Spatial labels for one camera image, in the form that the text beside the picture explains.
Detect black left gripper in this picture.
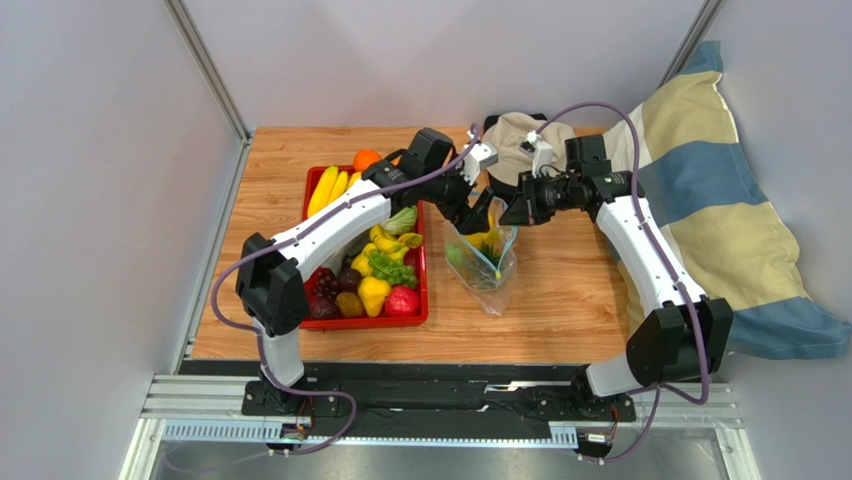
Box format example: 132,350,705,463
421,155,494,237

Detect orange toy pineapple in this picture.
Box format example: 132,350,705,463
466,246,502,290

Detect green toy cucumber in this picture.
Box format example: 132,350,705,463
444,244,466,268

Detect clear zip top bag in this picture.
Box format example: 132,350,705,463
444,197,518,316

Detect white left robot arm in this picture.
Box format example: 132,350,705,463
236,125,497,394

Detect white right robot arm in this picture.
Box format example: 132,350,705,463
499,132,733,398

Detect black folded cloth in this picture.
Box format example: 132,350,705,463
484,112,547,202

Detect green toy cabbage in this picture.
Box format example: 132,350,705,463
381,206,419,236

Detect beige bucket hat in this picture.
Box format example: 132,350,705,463
483,112,577,191

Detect yellow toy bananas bunch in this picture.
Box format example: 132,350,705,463
350,225,423,276

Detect green toy grapes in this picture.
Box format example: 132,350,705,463
367,250,419,289

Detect red toy strawberry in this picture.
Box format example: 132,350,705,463
384,285,421,317

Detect red plastic tray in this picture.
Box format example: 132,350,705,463
301,166,429,331

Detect yellow toy bell pepper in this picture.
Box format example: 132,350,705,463
357,276,392,317

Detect orange toy orange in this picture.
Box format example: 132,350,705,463
352,149,383,172

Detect yellow toy banana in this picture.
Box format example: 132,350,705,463
303,166,361,219

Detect brown toy kiwi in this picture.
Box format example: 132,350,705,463
335,291,366,318

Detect dark purple toy grapes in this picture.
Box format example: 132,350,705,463
309,267,362,300

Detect dark red toy plum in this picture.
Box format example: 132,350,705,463
309,297,342,320

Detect striped pillow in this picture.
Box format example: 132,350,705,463
604,41,851,360

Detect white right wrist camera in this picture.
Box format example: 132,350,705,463
519,131,554,177

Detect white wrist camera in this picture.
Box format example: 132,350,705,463
519,131,554,177
459,131,498,186

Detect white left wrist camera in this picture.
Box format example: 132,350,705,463
459,131,498,186

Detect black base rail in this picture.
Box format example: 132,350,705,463
241,362,637,441

